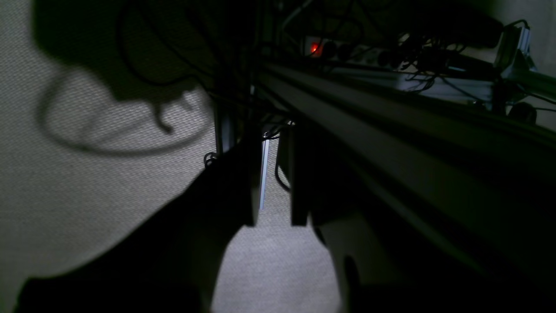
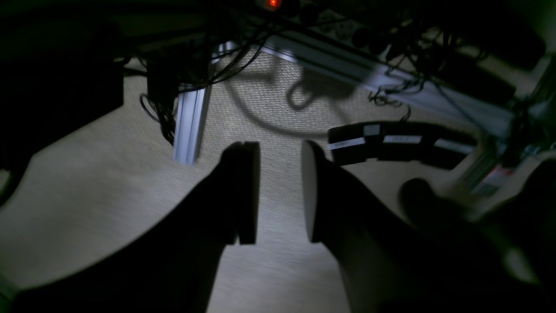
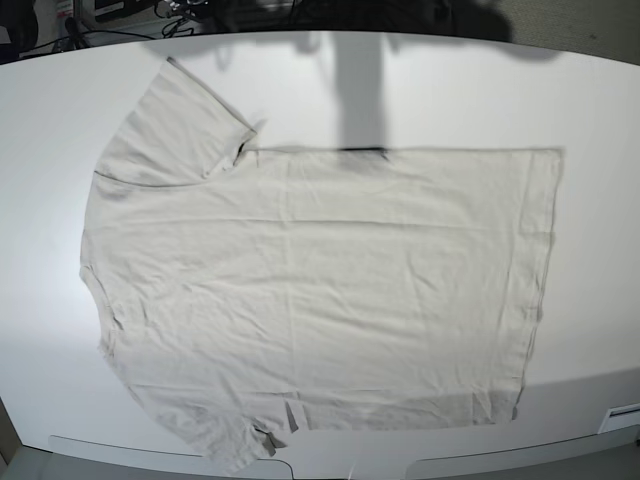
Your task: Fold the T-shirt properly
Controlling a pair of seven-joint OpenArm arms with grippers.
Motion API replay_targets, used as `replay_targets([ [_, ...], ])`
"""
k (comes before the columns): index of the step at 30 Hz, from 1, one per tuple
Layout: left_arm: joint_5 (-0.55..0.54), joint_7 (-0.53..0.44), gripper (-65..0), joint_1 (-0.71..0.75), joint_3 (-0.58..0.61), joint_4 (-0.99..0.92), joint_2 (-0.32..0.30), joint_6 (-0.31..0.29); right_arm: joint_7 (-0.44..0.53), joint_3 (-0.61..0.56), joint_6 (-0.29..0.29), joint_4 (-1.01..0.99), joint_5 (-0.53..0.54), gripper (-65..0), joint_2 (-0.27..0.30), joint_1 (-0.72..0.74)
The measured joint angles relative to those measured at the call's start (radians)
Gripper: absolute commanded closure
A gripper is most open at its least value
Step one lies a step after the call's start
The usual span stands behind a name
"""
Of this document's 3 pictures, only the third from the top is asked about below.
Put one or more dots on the white T-shirt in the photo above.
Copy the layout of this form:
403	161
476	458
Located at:
243	293

